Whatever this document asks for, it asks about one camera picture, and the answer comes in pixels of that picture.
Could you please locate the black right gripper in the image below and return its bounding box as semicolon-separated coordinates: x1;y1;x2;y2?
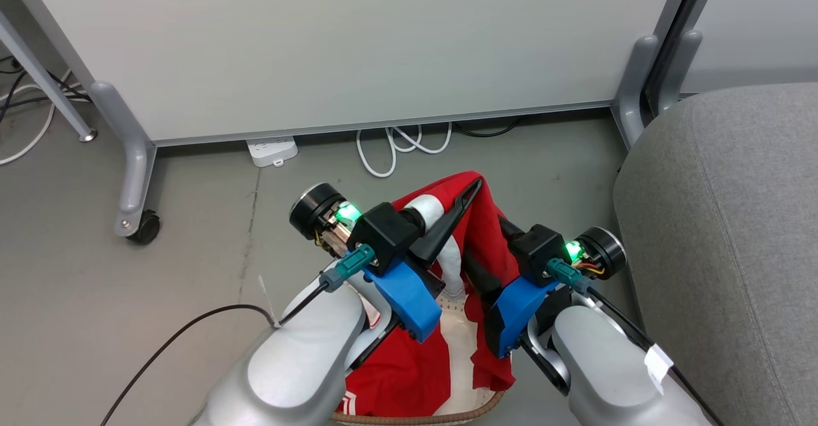
461;215;626;300

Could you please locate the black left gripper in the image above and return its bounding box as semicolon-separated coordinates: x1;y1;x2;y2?
289;178;483;273

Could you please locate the red and white garment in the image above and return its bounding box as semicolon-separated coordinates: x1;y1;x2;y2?
336;171;518;418

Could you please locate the wicker laundry basket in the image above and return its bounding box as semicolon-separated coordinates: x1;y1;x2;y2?
329;384;507;426

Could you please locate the white power strip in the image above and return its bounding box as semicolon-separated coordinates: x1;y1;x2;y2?
246;135;300;169

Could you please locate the white zip tie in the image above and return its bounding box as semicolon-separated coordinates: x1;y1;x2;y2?
257;275;282;330

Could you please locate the large white partition panel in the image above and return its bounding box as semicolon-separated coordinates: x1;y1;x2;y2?
0;0;698;148

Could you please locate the grey fabric sofa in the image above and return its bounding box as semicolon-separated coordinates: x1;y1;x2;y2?
613;82;818;426

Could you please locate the black caster wheel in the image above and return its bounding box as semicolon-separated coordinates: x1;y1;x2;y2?
127;210;162;245

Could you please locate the grey partition foot with caster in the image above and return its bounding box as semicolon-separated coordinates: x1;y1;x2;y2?
89;81;158;238

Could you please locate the small white partition panel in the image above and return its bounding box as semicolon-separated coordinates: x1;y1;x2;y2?
679;0;818;96

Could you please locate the grey metal table leg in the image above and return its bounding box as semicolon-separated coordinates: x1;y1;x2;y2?
0;10;98;143

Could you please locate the black cable under partition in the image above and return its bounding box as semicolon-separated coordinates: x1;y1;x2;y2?
452;118;521;139

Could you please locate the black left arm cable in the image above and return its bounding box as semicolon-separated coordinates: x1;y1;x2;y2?
99;244;376;426

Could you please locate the thick white looped cable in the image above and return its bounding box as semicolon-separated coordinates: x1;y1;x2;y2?
355;122;453;178

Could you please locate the white paper cable label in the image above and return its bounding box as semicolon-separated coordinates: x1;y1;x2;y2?
644;344;675;397

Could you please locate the black floor cable bundle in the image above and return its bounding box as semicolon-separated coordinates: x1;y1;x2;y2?
0;56;91;126

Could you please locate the thin white floor cable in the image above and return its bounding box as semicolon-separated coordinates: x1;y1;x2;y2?
0;68;90;166

